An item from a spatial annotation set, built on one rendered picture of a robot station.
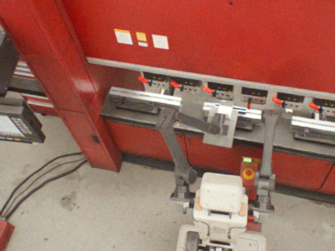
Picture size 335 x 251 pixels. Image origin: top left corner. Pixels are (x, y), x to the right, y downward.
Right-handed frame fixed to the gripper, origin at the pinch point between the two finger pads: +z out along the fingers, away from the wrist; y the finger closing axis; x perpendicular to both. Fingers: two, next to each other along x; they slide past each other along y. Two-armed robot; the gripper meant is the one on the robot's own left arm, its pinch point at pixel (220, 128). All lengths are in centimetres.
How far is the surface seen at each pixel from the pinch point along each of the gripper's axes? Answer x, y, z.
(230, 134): 2.6, -6.4, 2.3
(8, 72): -13, 101, -81
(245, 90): -25.3, -11.3, -16.7
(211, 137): 6.7, 4.7, 0.1
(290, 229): 70, -58, 79
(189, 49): -41, 20, -45
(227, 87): -25.5, -1.0, -17.2
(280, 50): -46, -26, -53
